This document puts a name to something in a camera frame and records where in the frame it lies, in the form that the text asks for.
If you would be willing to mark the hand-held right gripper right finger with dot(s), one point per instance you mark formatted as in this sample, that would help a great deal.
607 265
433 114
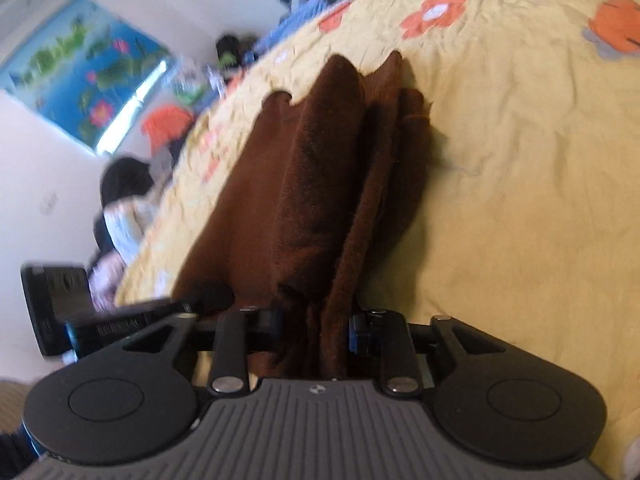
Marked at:
353 336

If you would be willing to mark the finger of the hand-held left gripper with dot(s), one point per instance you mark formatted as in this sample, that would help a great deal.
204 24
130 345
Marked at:
210 302

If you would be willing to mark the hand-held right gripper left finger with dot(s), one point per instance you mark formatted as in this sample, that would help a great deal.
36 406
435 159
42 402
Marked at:
270 326

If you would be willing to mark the brown knit sweater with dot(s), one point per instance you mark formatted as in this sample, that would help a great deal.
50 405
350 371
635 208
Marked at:
310 185

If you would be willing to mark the dark grey clothes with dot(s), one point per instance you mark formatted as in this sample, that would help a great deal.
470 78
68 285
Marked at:
162 166

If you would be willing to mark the orange plastic bag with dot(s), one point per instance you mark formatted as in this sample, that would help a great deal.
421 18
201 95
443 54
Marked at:
167 122

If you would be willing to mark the green plastic stool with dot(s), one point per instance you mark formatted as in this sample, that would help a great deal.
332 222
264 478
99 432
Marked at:
189 95

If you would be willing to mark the lotus print roller blind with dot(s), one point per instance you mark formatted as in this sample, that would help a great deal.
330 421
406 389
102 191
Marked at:
75 65

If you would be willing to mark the yellow carrot print blanket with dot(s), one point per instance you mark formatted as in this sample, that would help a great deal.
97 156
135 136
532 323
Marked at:
525 160

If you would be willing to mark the dark bag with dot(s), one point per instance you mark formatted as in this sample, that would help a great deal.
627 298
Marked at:
230 46

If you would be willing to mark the blue quilted cover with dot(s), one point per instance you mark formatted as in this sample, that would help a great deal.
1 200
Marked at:
295 25

